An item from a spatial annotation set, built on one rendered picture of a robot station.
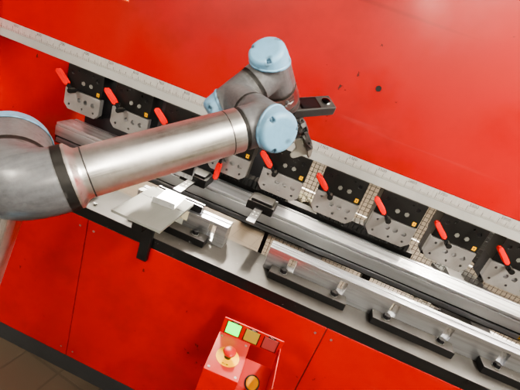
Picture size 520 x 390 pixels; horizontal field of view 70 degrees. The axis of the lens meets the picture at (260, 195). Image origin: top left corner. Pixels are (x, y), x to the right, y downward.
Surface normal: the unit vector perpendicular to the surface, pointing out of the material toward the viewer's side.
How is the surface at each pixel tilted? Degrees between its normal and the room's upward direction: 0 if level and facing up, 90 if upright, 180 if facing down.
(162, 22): 90
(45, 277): 90
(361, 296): 90
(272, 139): 90
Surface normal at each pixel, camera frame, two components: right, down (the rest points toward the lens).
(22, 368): 0.32, -0.87
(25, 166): 0.11, -0.40
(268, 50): -0.26, -0.42
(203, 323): -0.25, 0.31
